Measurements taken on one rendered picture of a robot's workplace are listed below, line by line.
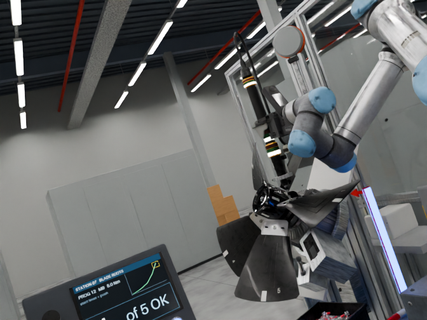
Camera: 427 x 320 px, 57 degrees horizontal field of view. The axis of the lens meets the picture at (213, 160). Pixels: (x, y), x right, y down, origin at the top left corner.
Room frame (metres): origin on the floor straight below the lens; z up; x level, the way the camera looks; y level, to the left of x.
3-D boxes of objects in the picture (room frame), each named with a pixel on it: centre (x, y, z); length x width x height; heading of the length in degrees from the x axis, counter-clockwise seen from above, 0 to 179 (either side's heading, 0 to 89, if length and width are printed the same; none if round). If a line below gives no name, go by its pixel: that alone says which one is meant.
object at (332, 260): (1.34, -0.25, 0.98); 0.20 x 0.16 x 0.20; 116
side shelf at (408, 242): (1.71, -0.65, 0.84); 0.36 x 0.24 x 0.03; 26
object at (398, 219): (1.79, -0.65, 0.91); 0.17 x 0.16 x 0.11; 116
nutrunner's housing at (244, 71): (1.37, -0.21, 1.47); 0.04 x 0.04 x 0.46
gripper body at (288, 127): (1.27, -0.25, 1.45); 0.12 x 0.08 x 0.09; 26
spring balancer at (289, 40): (1.99, -0.56, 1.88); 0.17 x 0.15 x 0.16; 26
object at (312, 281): (1.40, -0.19, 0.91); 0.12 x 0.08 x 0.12; 116
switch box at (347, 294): (1.71, -0.41, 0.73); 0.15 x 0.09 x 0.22; 116
